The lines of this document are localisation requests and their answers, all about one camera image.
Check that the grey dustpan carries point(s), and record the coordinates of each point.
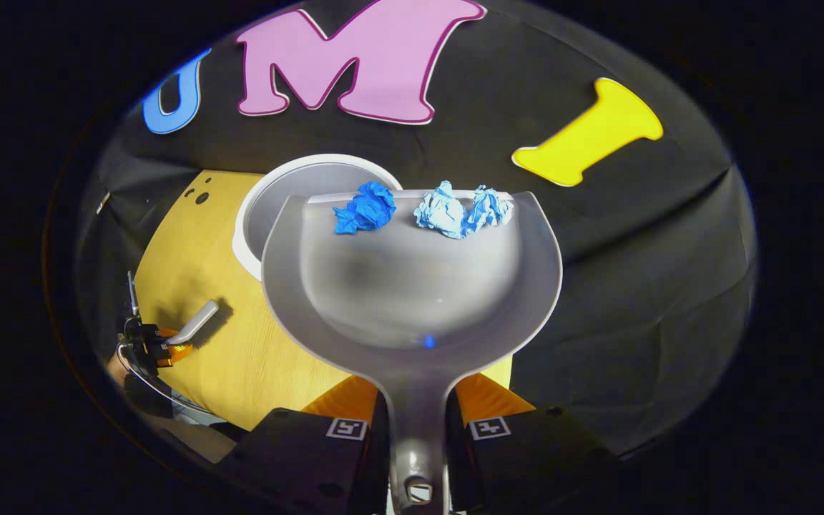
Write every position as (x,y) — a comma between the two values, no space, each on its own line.
(419,293)

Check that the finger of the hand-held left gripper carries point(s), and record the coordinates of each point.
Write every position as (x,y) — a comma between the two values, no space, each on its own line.
(170,332)
(182,354)

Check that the small grey broom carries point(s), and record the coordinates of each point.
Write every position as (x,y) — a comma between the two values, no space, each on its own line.
(197,322)

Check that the black backdrop cloth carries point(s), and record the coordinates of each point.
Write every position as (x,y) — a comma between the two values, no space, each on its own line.
(634,286)

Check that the wooden desktop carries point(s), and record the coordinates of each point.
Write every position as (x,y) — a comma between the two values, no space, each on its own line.
(190,257)

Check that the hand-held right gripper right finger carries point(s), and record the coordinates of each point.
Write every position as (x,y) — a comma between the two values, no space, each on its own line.
(526,458)

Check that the dark blue paper ball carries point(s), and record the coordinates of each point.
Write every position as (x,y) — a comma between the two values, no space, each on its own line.
(365,209)

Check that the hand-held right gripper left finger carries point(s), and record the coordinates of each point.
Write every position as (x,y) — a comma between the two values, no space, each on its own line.
(312,458)

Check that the light blue paper ball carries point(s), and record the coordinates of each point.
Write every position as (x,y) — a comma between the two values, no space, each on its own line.
(442,211)
(489,209)

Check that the grey ribbed garbage bin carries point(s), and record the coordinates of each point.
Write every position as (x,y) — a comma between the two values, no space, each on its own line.
(276,207)

